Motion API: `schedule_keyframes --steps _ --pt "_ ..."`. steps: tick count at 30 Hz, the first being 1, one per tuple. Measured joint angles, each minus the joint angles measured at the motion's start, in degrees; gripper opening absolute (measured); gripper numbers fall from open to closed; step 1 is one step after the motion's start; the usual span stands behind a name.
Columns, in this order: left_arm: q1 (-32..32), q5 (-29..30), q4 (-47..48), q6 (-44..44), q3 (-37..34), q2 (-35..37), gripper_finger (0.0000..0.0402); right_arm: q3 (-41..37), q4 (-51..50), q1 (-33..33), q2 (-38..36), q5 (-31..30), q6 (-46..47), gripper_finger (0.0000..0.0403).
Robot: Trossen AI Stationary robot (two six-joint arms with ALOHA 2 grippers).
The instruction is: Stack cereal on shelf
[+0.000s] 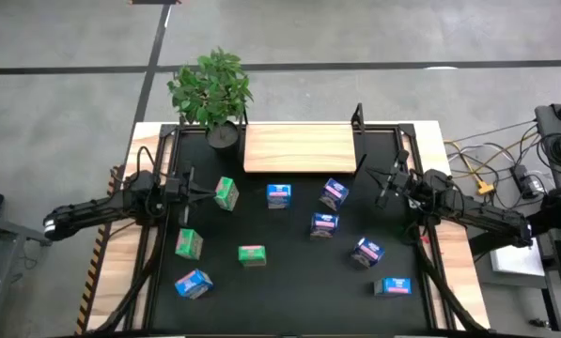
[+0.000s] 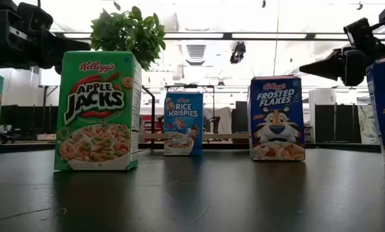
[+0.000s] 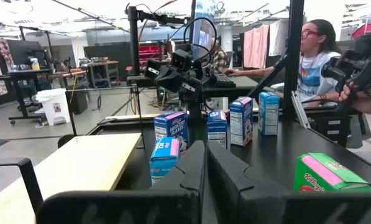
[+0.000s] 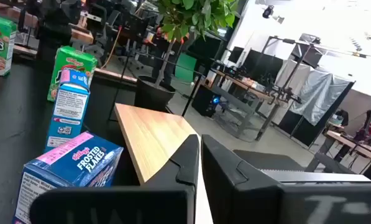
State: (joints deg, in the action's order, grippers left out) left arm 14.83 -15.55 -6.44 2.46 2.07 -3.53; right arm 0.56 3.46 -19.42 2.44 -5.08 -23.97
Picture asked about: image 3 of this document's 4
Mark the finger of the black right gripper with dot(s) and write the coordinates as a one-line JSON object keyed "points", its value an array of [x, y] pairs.
{"points": [[176, 81], [165, 79]]}

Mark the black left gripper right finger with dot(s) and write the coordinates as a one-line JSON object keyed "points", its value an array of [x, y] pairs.
{"points": [[225, 174]]}

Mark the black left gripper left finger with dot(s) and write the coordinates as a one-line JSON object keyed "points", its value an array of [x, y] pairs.
{"points": [[188, 174]]}

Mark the Rice Krispies cereal box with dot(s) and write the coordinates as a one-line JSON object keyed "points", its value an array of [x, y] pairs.
{"points": [[163, 158], [269, 115]]}

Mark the Frosted Flakes cereal box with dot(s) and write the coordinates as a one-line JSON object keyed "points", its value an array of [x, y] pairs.
{"points": [[172, 127], [217, 130], [241, 124]]}

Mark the Apple Jacks cereal box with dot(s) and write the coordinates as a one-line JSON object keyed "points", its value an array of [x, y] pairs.
{"points": [[325, 174]]}

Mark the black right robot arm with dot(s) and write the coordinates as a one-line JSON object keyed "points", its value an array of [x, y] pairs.
{"points": [[194, 116]]}

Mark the wooden shelf board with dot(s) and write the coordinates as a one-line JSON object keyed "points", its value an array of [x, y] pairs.
{"points": [[79, 168]]}

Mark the black keyboard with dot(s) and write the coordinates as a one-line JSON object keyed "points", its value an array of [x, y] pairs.
{"points": [[224, 81]]}

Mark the white power box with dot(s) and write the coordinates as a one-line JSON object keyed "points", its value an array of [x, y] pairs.
{"points": [[218, 103]]}

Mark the red tool cabinet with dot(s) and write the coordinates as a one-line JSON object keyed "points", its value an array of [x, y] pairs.
{"points": [[151, 53]]}

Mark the person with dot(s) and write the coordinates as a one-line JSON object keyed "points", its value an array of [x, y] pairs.
{"points": [[315, 71], [220, 59]]}

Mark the black office desk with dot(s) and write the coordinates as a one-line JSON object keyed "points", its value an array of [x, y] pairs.
{"points": [[244, 84]]}

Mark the black tripod stand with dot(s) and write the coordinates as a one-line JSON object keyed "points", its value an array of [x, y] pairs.
{"points": [[134, 46]]}

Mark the black table mat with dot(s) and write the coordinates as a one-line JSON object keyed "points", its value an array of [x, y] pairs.
{"points": [[275, 155]]}

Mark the computer monitor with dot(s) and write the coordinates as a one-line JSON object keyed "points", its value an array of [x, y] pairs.
{"points": [[200, 31]]}

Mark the wooden workbench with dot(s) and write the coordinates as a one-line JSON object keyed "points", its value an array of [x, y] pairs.
{"points": [[102, 63]]}

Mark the pink hanging towel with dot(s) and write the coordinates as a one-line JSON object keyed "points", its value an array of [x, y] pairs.
{"points": [[256, 46]]}

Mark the black floor box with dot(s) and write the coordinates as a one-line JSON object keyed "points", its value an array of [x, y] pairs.
{"points": [[78, 101]]}

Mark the white hanging towel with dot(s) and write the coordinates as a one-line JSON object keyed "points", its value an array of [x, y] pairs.
{"points": [[277, 37]]}

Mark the grey flat panel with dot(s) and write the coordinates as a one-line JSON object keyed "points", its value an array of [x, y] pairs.
{"points": [[300, 110]]}

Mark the white trash bin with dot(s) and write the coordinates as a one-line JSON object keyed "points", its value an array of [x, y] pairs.
{"points": [[53, 109]]}

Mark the black equipment cabinet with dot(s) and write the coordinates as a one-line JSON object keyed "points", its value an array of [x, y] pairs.
{"points": [[334, 127]]}

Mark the yellow bottle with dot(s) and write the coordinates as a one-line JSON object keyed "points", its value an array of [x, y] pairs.
{"points": [[35, 65]]}

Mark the black rolling desk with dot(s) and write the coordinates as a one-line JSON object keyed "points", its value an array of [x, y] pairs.
{"points": [[30, 72]]}

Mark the person's hand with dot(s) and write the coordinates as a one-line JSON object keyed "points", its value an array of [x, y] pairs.
{"points": [[365, 104]]}

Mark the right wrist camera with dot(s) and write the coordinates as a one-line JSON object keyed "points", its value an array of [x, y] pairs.
{"points": [[181, 59]]}

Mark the black shelf end bracket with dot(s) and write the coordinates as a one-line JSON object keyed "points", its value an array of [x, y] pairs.
{"points": [[33, 189]]}

